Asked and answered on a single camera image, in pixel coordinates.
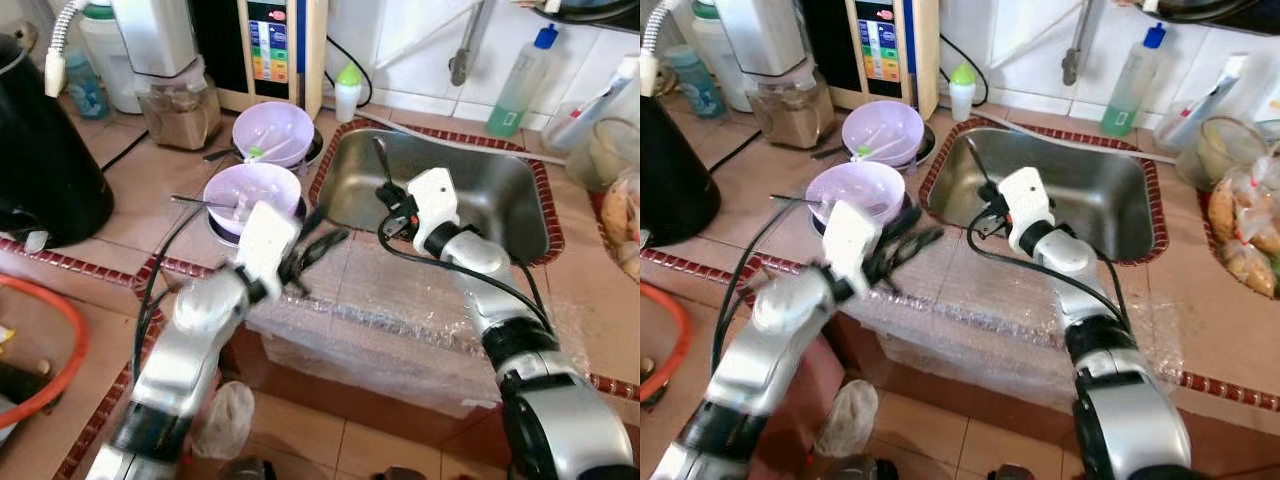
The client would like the small white bottle green cap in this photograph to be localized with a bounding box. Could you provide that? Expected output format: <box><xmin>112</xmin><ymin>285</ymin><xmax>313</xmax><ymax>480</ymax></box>
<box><xmin>948</xmin><ymin>62</ymin><xmax>977</xmax><ymax>123</ymax></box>
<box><xmin>334</xmin><ymin>63</ymin><xmax>363</xmax><ymax>123</ymax></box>

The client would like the clear bubble wrap sheet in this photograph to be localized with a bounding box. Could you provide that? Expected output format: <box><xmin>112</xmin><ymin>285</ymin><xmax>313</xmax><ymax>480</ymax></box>
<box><xmin>850</xmin><ymin>235</ymin><xmax>1191</xmax><ymax>401</ymax></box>
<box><xmin>245</xmin><ymin>235</ymin><xmax>591</xmax><ymax>416</ymax></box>

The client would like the plastic bag of food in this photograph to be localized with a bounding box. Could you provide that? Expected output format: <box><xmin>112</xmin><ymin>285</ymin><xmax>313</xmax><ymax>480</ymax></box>
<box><xmin>1205</xmin><ymin>150</ymin><xmax>1280</xmax><ymax>301</ymax></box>
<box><xmin>598</xmin><ymin>168</ymin><xmax>641</xmax><ymax>281</ymax></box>

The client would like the purple plastic bowl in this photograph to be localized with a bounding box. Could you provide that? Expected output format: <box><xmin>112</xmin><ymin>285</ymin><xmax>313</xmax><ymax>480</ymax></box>
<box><xmin>203</xmin><ymin>162</ymin><xmax>303</xmax><ymax>236</ymax></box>
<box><xmin>806</xmin><ymin>160</ymin><xmax>906</xmax><ymax>236</ymax></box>
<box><xmin>842</xmin><ymin>100</ymin><xmax>925</xmax><ymax>168</ymax></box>
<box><xmin>232</xmin><ymin>101</ymin><xmax>316</xmax><ymax>168</ymax></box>

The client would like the black pan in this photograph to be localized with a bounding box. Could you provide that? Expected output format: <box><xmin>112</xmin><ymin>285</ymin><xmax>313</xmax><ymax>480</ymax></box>
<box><xmin>530</xmin><ymin>0</ymin><xmax>641</xmax><ymax>31</ymax></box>
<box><xmin>1140</xmin><ymin>0</ymin><xmax>1280</xmax><ymax>26</ymax></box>

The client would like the clear glass jar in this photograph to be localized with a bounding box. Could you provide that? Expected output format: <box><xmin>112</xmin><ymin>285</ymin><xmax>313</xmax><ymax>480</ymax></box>
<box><xmin>565</xmin><ymin>118</ymin><xmax>641</xmax><ymax>193</ymax></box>
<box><xmin>1175</xmin><ymin>115</ymin><xmax>1271</xmax><ymax>193</ymax></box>

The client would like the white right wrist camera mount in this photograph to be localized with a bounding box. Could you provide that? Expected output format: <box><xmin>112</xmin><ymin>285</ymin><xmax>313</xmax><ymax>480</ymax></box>
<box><xmin>408</xmin><ymin>168</ymin><xmax>461</xmax><ymax>251</ymax></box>
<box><xmin>998</xmin><ymin>167</ymin><xmax>1051</xmax><ymax>251</ymax></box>

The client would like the silver gas stove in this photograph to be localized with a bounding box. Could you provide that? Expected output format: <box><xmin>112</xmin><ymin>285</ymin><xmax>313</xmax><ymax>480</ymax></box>
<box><xmin>0</xmin><ymin>360</ymin><xmax>51</xmax><ymax>441</ymax></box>

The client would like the silver flexible hose white tip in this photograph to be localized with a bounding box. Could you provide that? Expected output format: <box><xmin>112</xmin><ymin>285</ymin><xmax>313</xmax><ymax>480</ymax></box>
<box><xmin>44</xmin><ymin>0</ymin><xmax>91</xmax><ymax>98</ymax></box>
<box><xmin>640</xmin><ymin>0</ymin><xmax>681</xmax><ymax>98</ymax></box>

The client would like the white plastic bag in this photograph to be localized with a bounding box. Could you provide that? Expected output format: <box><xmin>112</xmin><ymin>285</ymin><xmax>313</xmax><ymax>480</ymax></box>
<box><xmin>192</xmin><ymin>380</ymin><xmax>256</xmax><ymax>461</ymax></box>
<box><xmin>812</xmin><ymin>378</ymin><xmax>879</xmax><ymax>459</ymax></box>

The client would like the white blue tube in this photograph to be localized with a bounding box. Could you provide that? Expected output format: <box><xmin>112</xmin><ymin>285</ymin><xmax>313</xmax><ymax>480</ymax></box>
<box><xmin>1155</xmin><ymin>52</ymin><xmax>1249</xmax><ymax>151</ymax></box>
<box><xmin>550</xmin><ymin>55</ymin><xmax>639</xmax><ymax>151</ymax></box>

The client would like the black wall power cord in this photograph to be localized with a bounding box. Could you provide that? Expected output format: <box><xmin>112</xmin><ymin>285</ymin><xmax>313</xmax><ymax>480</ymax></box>
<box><xmin>328</xmin><ymin>35</ymin><xmax>374</xmax><ymax>106</ymax></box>
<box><xmin>940</xmin><ymin>35</ymin><xmax>989</xmax><ymax>106</ymax></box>

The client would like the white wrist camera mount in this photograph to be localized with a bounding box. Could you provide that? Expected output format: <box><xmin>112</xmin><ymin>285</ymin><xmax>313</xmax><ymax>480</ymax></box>
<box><xmin>235</xmin><ymin>200</ymin><xmax>301</xmax><ymax>291</ymax></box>
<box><xmin>825</xmin><ymin>198</ymin><xmax>886</xmax><ymax>291</ymax></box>
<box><xmin>998</xmin><ymin>167</ymin><xmax>1051</xmax><ymax>251</ymax></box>
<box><xmin>408</xmin><ymin>168</ymin><xmax>461</xmax><ymax>251</ymax></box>

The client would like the stainless steel plate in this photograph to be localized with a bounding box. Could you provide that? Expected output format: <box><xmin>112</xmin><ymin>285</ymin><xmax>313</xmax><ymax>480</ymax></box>
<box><xmin>235</xmin><ymin>130</ymin><xmax>326</xmax><ymax>171</ymax></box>
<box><xmin>845</xmin><ymin>125</ymin><xmax>936</xmax><ymax>171</ymax></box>
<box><xmin>810</xmin><ymin>205</ymin><xmax>911</xmax><ymax>241</ymax></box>
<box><xmin>205</xmin><ymin>205</ymin><xmax>309</xmax><ymax>246</ymax></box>

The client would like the dark metal spoon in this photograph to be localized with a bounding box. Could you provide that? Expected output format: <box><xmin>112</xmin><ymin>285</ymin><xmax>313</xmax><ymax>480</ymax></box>
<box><xmin>963</xmin><ymin>137</ymin><xmax>991</xmax><ymax>191</ymax></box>
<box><xmin>373</xmin><ymin>137</ymin><xmax>396</xmax><ymax>191</ymax></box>

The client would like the stainless steel sink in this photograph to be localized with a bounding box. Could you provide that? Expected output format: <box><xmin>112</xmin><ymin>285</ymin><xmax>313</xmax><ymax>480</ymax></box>
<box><xmin>322</xmin><ymin>128</ymin><xmax>549</xmax><ymax>263</ymax></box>
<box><xmin>925</xmin><ymin>128</ymin><xmax>1161</xmax><ymax>263</ymax></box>

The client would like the black electric kettle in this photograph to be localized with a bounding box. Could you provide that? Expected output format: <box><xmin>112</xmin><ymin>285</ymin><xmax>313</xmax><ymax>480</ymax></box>
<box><xmin>640</xmin><ymin>95</ymin><xmax>723</xmax><ymax>249</ymax></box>
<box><xmin>0</xmin><ymin>35</ymin><xmax>116</xmax><ymax>251</ymax></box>

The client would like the metal faucet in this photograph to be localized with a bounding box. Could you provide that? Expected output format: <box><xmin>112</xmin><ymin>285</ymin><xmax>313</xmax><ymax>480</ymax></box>
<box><xmin>1060</xmin><ymin>0</ymin><xmax>1101</xmax><ymax>87</ymax></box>
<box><xmin>448</xmin><ymin>0</ymin><xmax>491</xmax><ymax>87</ymax></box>

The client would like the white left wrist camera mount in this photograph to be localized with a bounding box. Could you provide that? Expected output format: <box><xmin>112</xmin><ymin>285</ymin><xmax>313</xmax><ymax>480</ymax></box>
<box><xmin>235</xmin><ymin>200</ymin><xmax>301</xmax><ymax>291</ymax></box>
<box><xmin>825</xmin><ymin>198</ymin><xmax>886</xmax><ymax>291</ymax></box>

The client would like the black counter power cord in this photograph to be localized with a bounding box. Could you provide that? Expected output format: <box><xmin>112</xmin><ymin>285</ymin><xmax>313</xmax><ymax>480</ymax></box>
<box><xmin>710</xmin><ymin>128</ymin><xmax>763</xmax><ymax>173</ymax></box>
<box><xmin>100</xmin><ymin>130</ymin><xmax>151</xmax><ymax>173</ymax></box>

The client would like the thin white hose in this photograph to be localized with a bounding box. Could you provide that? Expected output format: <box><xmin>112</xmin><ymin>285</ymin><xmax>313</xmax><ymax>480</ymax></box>
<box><xmin>965</xmin><ymin>110</ymin><xmax>1176</xmax><ymax>166</ymax></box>
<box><xmin>355</xmin><ymin>112</ymin><xmax>571</xmax><ymax>166</ymax></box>

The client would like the white blender with brown contents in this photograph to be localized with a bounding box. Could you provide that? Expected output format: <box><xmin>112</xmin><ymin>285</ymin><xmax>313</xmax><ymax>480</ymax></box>
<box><xmin>110</xmin><ymin>0</ymin><xmax>223</xmax><ymax>151</ymax></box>
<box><xmin>715</xmin><ymin>0</ymin><xmax>836</xmax><ymax>149</ymax></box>

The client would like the water ionizer with colour panel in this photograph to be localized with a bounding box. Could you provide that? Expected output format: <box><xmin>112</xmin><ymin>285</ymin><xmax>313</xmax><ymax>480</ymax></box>
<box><xmin>800</xmin><ymin>0</ymin><xmax>941</xmax><ymax>119</ymax></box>
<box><xmin>188</xmin><ymin>0</ymin><xmax>329</xmax><ymax>116</ymax></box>

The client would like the metal fork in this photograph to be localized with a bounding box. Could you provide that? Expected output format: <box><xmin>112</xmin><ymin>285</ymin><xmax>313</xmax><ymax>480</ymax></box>
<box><xmin>170</xmin><ymin>193</ymin><xmax>246</xmax><ymax>216</ymax></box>
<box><xmin>770</xmin><ymin>192</ymin><xmax>851</xmax><ymax>216</ymax></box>

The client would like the green dish soap bottle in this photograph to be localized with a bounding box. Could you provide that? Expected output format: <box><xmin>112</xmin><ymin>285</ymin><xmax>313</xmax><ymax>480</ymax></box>
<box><xmin>1100</xmin><ymin>22</ymin><xmax>1169</xmax><ymax>139</ymax></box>
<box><xmin>486</xmin><ymin>24</ymin><xmax>559</xmax><ymax>139</ymax></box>

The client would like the teal plastic bottle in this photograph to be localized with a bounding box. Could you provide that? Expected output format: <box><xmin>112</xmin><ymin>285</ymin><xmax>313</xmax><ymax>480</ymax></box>
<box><xmin>668</xmin><ymin>45</ymin><xmax>723</xmax><ymax>121</ymax></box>
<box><xmin>65</xmin><ymin>50</ymin><xmax>109</xmax><ymax>121</ymax></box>

